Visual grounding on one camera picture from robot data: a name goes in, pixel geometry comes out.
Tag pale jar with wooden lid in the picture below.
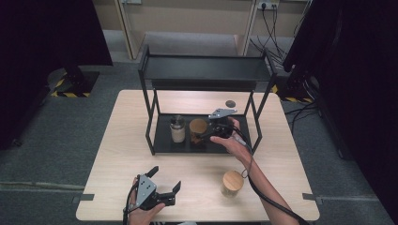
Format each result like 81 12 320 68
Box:
221 170 245 199

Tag brown jar with wooden lid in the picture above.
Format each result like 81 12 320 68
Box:
189 117 209 147

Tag black floor cables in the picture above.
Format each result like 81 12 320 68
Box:
283 98 321 133

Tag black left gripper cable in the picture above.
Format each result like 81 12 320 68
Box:
122 182 141 225

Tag grey floor cable strip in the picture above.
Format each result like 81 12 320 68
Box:
0 180 86 192

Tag glass jar with metal lid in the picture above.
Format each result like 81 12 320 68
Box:
169 114 187 144

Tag beige wooden desk frame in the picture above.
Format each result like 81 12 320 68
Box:
92 0 311 61

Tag grey floor tape piece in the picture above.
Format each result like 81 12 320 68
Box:
71 193 96 203
301 192 324 203

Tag black curtain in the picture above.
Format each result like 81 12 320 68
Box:
282 0 398 224
0 0 114 151

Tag black stand base striped tape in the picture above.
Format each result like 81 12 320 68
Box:
271 64 315 104
46 65 100 98

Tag white wall power socket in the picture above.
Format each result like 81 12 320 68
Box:
257 0 281 10

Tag person's left hand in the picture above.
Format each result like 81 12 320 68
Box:
129 177 166 225

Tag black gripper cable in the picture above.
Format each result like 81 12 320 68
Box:
231 125 313 225
122 182 141 225

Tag person's right hand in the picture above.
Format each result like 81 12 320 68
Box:
209 116 253 167

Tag black metal two-tier rack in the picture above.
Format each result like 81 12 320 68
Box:
138 45 279 157

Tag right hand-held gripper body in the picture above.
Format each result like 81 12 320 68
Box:
207 108 238 140

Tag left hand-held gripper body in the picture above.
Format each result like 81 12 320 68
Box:
133 173 176 211

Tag black cables from socket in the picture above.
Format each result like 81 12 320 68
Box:
249 3 303 65

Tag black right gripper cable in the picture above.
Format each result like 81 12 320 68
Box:
231 125 313 225

